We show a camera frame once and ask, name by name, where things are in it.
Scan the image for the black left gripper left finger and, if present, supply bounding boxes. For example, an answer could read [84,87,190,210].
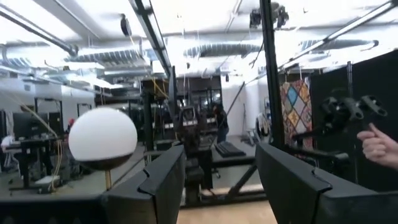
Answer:
[102,144,187,224]

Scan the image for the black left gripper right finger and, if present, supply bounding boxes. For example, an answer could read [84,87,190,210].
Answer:
[255,142,379,224]

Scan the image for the black office desk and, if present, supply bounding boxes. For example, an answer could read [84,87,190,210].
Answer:
[6,136,65,190]

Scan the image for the white globe lamp black stand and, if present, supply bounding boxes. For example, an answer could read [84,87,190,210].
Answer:
[68,107,138,191]

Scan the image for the colourful patchwork quilt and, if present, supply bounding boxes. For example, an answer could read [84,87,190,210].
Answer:
[279,79,313,149]

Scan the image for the person's hand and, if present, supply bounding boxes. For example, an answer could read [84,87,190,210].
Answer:
[356,123,398,170]

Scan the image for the person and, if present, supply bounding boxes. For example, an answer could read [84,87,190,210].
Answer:
[213,104,230,144]
[0,135,16,170]

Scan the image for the black fabric partition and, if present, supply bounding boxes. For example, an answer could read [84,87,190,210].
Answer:
[310,49,398,192]

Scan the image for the black jointed handle device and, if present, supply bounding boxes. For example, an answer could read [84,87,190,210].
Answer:
[292,95,389,141]

